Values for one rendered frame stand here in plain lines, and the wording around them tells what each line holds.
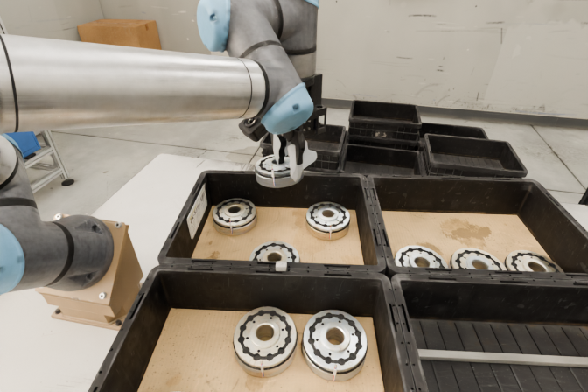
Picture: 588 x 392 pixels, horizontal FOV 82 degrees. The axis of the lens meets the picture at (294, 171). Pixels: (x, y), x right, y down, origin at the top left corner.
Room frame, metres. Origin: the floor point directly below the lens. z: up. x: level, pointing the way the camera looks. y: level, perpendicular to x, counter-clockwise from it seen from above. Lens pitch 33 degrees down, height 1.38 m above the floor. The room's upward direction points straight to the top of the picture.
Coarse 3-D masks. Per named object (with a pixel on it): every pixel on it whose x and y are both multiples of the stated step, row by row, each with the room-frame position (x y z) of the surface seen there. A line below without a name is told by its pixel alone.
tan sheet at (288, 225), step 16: (256, 208) 0.67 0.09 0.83; (272, 208) 0.67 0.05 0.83; (288, 208) 0.67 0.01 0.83; (304, 208) 0.67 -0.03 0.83; (208, 224) 0.61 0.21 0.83; (256, 224) 0.61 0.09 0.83; (272, 224) 0.61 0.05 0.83; (288, 224) 0.61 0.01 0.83; (304, 224) 0.61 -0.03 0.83; (352, 224) 0.61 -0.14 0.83; (208, 240) 0.55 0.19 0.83; (224, 240) 0.55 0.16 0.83; (240, 240) 0.55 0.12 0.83; (256, 240) 0.55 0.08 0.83; (272, 240) 0.55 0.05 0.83; (288, 240) 0.55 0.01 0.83; (304, 240) 0.55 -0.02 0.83; (320, 240) 0.55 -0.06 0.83; (336, 240) 0.55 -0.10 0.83; (352, 240) 0.55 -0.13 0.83; (192, 256) 0.50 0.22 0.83; (208, 256) 0.50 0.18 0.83; (224, 256) 0.50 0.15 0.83; (240, 256) 0.50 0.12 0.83; (304, 256) 0.50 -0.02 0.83; (320, 256) 0.50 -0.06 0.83; (336, 256) 0.50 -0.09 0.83; (352, 256) 0.50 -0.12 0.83
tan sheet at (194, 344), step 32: (192, 320) 0.36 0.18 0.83; (224, 320) 0.36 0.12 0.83; (160, 352) 0.30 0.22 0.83; (192, 352) 0.30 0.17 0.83; (224, 352) 0.30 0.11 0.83; (160, 384) 0.25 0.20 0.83; (192, 384) 0.25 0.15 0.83; (224, 384) 0.25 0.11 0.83; (256, 384) 0.25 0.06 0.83; (288, 384) 0.25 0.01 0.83; (320, 384) 0.25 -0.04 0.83; (352, 384) 0.25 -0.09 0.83
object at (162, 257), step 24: (192, 192) 0.60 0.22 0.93; (168, 240) 0.45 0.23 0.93; (192, 264) 0.40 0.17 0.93; (216, 264) 0.39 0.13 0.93; (240, 264) 0.39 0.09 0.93; (264, 264) 0.39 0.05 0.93; (288, 264) 0.39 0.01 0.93; (312, 264) 0.39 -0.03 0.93; (336, 264) 0.39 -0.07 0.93; (384, 264) 0.39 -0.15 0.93
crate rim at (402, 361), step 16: (160, 272) 0.38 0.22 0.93; (176, 272) 0.38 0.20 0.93; (192, 272) 0.38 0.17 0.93; (208, 272) 0.38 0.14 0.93; (224, 272) 0.38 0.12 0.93; (240, 272) 0.38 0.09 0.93; (256, 272) 0.39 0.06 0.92; (272, 272) 0.38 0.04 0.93; (288, 272) 0.38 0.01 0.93; (304, 272) 0.38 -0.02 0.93; (320, 272) 0.38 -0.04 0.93; (336, 272) 0.38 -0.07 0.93; (352, 272) 0.38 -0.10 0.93; (368, 272) 0.38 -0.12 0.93; (144, 288) 0.35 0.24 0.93; (384, 288) 0.35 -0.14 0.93; (128, 320) 0.29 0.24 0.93; (128, 336) 0.27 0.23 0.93; (400, 336) 0.27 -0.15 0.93; (112, 352) 0.24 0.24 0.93; (400, 352) 0.24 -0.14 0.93; (112, 368) 0.23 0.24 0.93; (400, 368) 0.22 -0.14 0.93; (96, 384) 0.20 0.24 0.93
